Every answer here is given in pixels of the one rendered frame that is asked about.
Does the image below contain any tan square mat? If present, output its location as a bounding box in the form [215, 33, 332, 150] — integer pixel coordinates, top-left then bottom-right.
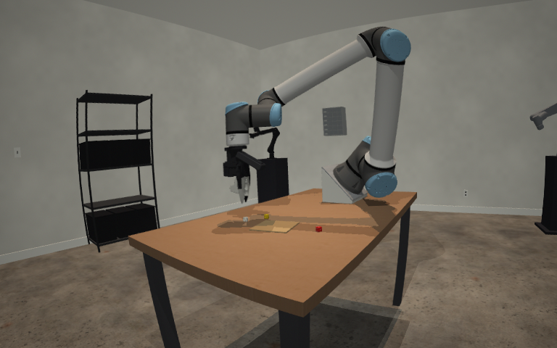
[249, 220, 300, 233]

